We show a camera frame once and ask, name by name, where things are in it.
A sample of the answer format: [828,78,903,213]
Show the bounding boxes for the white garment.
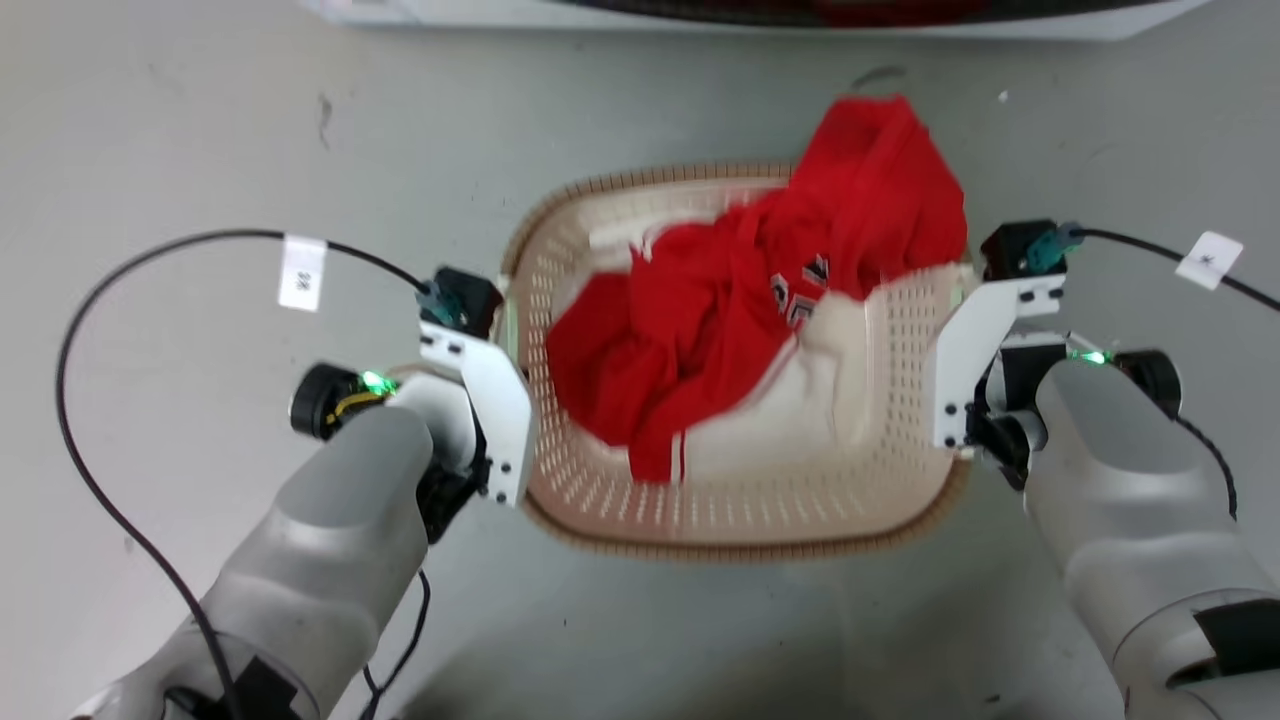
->
[588,214,873,483]

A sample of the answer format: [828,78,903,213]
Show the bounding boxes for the white paper cable tag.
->
[1174,230,1246,292]
[277,234,330,314]

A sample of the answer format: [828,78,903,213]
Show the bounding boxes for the beige perforated plastic laundry basket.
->
[498,162,977,562]

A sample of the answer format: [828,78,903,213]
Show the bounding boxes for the red printed garment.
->
[545,94,970,485]

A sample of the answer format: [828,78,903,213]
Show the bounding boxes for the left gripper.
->
[416,436,493,547]

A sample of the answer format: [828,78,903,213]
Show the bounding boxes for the black right camera cable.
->
[1074,227,1280,312]

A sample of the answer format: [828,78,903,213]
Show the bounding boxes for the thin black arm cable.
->
[1174,414,1241,523]
[358,568,433,720]

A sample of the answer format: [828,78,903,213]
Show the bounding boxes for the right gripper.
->
[964,340,1069,493]

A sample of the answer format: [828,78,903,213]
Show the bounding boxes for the white washing machine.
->
[298,0,1217,43]

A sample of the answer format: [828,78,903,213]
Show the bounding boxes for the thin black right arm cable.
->
[1174,414,1241,523]

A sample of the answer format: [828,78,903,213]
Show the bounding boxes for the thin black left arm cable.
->
[358,568,433,720]

